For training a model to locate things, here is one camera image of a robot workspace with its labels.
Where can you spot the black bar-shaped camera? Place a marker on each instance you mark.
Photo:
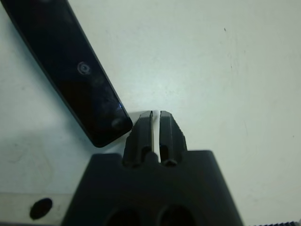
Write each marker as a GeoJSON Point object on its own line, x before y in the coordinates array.
{"type": "Point", "coordinates": [70, 70]}

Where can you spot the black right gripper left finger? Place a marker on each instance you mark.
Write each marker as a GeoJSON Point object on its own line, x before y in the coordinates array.
{"type": "Point", "coordinates": [138, 141]}

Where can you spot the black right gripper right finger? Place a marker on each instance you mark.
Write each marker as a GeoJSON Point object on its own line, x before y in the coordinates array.
{"type": "Point", "coordinates": [171, 141]}

